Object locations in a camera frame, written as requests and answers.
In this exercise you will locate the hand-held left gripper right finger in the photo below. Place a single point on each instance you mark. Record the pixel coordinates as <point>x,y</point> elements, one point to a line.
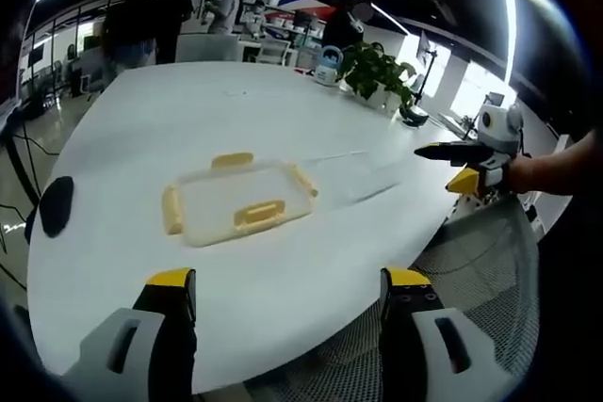
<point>424,350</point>

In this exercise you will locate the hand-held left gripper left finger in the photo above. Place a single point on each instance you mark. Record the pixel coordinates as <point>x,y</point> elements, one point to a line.
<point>136,345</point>

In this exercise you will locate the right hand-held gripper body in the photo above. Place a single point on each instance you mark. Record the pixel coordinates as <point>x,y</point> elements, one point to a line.
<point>499,131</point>

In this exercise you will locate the clear lid with yellow clips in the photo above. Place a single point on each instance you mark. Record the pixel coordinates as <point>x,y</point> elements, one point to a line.
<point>245,195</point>

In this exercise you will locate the person's right hand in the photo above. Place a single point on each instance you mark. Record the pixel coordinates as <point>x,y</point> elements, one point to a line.
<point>523,173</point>

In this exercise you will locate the black desk object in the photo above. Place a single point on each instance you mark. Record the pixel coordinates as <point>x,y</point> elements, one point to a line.
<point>413,117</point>

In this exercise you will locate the black monitor stand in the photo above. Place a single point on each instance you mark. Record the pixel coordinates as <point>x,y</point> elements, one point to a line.
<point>426,68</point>

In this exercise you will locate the grey mesh office chair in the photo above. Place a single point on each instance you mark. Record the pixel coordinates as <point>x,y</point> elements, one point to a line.
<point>476,275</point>

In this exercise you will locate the long ceiling light strip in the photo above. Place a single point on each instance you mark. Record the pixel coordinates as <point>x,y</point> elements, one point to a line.
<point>508,20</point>

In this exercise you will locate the green potted plant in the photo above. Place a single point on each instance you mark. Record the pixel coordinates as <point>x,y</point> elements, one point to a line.
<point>372,70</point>

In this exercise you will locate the white and blue desk gadget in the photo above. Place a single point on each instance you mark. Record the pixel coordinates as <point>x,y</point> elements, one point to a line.
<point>328,65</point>

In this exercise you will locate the black oval pad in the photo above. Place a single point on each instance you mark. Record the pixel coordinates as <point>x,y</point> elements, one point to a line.
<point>56,206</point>

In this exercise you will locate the black table leg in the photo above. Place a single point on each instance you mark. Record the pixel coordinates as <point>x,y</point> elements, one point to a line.
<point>19,171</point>

